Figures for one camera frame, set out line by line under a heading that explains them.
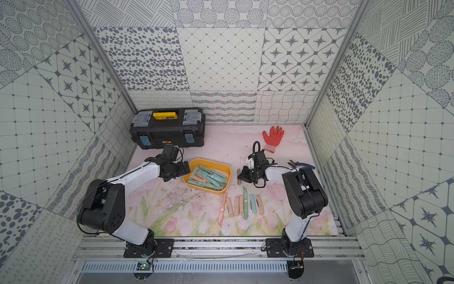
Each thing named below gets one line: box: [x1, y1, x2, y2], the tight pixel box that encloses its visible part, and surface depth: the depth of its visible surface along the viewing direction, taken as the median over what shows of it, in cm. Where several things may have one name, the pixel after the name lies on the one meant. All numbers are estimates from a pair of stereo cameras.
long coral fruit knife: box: [218, 191, 228, 228], surface depth 87 cm
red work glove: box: [262, 125, 285, 154], surface depth 117 cm
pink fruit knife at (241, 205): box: [238, 194, 245, 216], surface depth 87 cm
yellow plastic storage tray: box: [182, 157, 232, 195], surface depth 98 cm
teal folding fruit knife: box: [248, 193, 258, 214], surface depth 88 cm
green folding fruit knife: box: [242, 185, 249, 221], surface depth 88 cm
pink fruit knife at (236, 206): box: [234, 195, 240, 217], surface depth 87 cm
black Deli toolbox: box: [129, 107, 206, 150], surface depth 100 cm
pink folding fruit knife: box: [226, 196, 234, 218], surface depth 87 cm
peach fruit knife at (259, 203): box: [255, 194, 265, 215], surface depth 88 cm
